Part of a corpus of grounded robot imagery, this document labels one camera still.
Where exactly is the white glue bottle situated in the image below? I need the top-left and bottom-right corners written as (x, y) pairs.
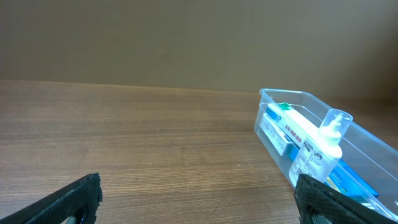
top-left (289, 109), bottom-right (353, 186)

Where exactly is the blue lozenge box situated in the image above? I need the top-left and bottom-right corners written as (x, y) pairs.
top-left (289, 152), bottom-right (379, 201)

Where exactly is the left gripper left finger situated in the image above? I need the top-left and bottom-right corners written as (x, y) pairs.
top-left (1, 173), bottom-right (103, 224)

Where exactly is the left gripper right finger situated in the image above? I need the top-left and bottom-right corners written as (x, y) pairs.
top-left (294, 174), bottom-right (395, 224)

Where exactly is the clear plastic container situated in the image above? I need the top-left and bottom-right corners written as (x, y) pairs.
top-left (254, 88), bottom-right (397, 221)

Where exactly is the Hansaplast plaster box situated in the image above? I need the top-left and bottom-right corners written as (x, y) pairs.
top-left (260, 113), bottom-right (293, 156)

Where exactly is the white green medicine box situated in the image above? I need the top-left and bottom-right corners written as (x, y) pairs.
top-left (266, 103), bottom-right (318, 147)

